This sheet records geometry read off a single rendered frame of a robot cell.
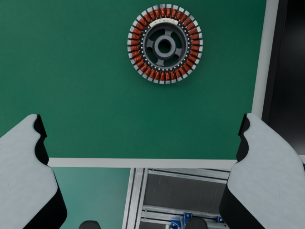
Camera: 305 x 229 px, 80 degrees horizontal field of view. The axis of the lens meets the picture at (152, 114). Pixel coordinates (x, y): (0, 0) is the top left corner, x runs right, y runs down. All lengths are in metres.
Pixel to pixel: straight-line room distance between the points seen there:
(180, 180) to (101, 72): 0.80
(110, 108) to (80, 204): 1.14
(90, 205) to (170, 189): 0.59
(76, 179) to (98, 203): 0.22
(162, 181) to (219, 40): 0.80
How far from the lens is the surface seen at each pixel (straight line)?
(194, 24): 0.30
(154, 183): 1.02
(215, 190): 1.10
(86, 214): 1.45
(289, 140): 0.40
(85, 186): 1.33
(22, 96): 0.39
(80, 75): 0.34
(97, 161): 0.37
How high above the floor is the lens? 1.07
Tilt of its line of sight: 78 degrees down
